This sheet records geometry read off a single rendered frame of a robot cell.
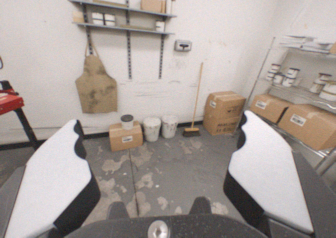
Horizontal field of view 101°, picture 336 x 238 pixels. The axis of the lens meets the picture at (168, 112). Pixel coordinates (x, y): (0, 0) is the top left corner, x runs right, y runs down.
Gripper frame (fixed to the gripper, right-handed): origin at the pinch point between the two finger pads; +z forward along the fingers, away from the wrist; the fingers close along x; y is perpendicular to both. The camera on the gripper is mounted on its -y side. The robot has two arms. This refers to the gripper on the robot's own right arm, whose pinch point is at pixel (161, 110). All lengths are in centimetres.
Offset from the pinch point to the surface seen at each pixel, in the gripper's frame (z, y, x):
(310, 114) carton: 128, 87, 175
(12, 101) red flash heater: 103, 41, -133
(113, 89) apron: 191, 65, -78
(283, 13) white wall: 259, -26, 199
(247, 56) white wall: 269, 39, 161
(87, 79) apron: 181, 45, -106
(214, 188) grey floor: 98, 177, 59
